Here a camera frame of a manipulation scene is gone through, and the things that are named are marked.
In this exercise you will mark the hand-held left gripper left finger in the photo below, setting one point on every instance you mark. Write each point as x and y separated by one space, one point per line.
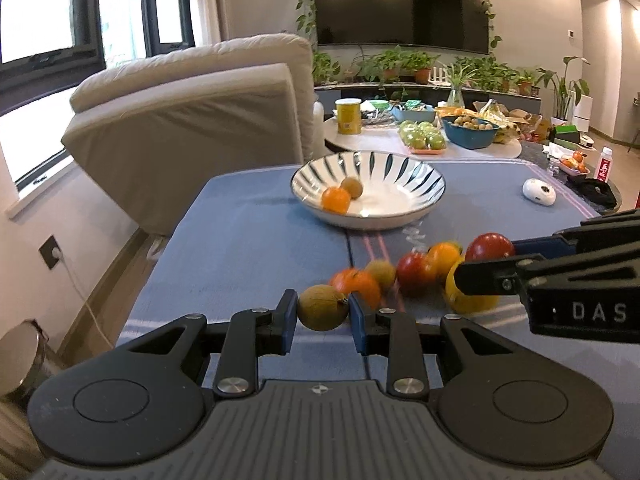
286 322

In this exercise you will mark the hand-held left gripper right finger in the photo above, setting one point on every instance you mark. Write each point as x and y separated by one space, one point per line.
357 327

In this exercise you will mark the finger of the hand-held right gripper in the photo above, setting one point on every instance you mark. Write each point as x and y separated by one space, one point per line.
540 247
492 276

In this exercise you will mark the red apple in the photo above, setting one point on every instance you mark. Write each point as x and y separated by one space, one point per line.
490 246
415 274

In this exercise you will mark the yellow lemon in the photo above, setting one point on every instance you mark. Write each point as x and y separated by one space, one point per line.
472 303

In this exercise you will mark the large orange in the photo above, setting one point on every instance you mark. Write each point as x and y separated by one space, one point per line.
361 285

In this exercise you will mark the olive brown round fruit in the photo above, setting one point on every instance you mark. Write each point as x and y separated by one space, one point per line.
381 272

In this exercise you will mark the white blue striped bowl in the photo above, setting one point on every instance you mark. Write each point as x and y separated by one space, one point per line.
395 195

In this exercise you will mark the white oval device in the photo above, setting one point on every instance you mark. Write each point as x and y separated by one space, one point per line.
539 191

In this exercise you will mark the blue tablecloth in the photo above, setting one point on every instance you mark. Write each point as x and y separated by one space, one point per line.
240 260

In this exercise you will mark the black cloth object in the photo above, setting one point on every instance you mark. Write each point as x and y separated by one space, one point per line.
597 192

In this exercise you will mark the tray of small oranges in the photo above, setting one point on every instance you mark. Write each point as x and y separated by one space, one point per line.
575 165

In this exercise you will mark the dark stone table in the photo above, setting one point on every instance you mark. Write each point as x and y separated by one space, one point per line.
535 152

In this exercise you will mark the red label bottle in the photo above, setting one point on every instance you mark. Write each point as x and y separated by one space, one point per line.
605 164

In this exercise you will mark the bag of bananas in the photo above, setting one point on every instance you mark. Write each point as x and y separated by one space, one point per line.
506 134

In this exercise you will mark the small orange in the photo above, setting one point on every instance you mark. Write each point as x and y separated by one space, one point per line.
335 200

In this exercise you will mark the blue basin of longans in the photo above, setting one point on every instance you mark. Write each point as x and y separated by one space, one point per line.
470 135

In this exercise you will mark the white air purifier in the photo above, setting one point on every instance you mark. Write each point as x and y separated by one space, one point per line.
582 115

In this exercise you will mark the pack of green apples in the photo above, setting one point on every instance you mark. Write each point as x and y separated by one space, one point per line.
422 137

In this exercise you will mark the tall leafy plant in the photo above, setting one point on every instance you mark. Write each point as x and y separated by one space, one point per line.
562 85

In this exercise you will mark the potted green plant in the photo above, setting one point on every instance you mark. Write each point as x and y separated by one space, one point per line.
324 67
389 62
500 77
422 67

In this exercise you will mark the glass vase with plant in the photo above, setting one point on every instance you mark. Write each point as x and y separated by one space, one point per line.
457 87

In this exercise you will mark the round white table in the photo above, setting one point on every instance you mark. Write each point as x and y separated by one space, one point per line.
372 141

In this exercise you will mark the blue basket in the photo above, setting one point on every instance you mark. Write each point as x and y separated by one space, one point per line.
412 114

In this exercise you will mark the small white picket fence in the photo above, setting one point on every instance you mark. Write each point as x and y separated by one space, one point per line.
441 74

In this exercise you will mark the yellow canister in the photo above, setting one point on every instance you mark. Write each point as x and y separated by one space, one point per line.
348 117

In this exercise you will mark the beige recliner sofa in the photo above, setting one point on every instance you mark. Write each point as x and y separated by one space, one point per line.
200 110

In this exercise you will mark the hanging green vine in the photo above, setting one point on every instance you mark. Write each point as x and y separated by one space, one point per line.
307 0
492 20

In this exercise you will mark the dark television console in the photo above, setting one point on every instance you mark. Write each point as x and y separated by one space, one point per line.
350 92

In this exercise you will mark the metal trash can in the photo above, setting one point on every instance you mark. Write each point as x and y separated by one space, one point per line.
22 360

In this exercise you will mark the white curtain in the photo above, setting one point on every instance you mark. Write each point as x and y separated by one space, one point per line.
215 0

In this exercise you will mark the black wall socket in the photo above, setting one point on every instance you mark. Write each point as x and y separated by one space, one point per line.
51 251

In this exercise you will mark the black wall television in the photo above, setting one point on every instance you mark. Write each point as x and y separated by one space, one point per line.
400 5

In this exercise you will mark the narrow black frame window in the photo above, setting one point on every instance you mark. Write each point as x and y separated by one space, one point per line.
167 45

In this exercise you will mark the large black frame window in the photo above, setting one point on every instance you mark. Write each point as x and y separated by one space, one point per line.
50 67

